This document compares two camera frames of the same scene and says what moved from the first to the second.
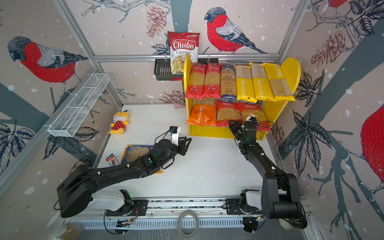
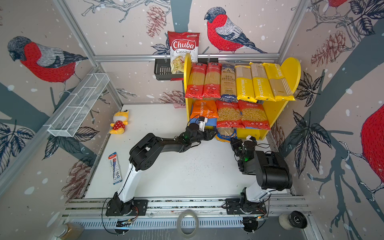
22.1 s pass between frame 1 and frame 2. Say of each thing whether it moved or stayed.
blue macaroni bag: moved
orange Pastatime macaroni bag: moved
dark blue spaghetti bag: stayed
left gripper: moved
